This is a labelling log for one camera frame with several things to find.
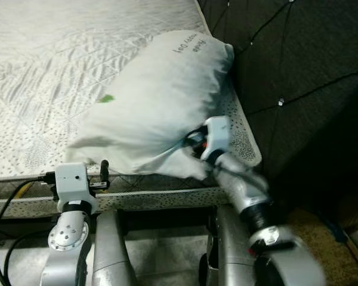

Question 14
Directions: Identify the off-white pillow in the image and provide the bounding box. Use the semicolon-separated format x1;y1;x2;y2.
66;30;235;181

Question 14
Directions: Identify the grey patterned mattress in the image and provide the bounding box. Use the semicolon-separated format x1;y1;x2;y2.
0;0;263;181

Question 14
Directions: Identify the dark tufted headboard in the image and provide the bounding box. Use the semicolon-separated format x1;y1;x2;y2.
196;0;358;215

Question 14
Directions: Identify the brown woven mat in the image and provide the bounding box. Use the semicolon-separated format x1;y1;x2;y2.
285;207;358;282

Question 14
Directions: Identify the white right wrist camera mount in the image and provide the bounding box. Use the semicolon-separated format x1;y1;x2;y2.
202;116;232;163

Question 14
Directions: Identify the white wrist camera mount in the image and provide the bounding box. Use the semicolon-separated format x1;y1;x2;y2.
54;163;98;213
202;116;232;163

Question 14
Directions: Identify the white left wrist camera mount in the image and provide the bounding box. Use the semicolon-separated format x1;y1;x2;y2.
54;163;98;213

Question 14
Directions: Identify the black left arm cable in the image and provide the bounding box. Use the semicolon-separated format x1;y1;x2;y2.
0;173;57;286

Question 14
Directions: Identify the grey bed frame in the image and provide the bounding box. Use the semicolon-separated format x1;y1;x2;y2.
0;173;251;220

